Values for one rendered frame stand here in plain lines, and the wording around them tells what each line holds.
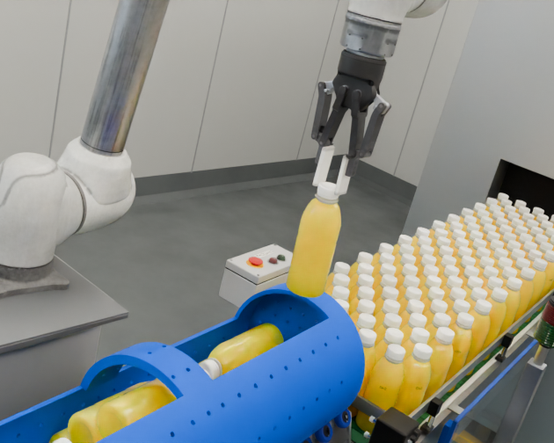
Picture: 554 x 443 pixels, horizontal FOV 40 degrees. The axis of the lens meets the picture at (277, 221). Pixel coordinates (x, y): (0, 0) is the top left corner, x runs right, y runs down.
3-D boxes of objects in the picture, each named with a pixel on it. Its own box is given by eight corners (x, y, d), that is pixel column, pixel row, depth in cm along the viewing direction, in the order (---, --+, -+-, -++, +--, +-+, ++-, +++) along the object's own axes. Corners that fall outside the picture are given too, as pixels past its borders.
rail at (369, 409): (250, 344, 179) (252, 332, 178) (251, 342, 180) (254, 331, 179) (396, 432, 161) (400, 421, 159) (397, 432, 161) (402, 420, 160)
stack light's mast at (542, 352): (520, 360, 171) (545, 299, 166) (528, 352, 176) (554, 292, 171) (546, 374, 168) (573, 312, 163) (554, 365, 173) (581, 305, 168)
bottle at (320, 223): (304, 301, 134) (328, 204, 127) (277, 284, 138) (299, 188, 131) (331, 294, 139) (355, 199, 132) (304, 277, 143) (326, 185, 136)
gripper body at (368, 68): (331, 45, 123) (317, 101, 126) (375, 59, 118) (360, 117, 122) (354, 47, 129) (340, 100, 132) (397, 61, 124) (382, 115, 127)
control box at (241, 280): (217, 295, 187) (226, 258, 183) (265, 276, 203) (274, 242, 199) (249, 314, 182) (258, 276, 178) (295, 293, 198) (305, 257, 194)
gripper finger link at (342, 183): (352, 153, 129) (355, 155, 129) (342, 192, 132) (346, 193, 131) (343, 155, 127) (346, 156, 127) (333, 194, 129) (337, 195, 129)
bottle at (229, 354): (252, 323, 154) (192, 352, 139) (280, 321, 150) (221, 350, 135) (260, 357, 155) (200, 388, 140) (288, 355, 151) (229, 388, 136)
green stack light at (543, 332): (529, 337, 169) (537, 319, 167) (537, 330, 174) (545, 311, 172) (557, 352, 166) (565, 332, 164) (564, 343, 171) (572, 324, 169)
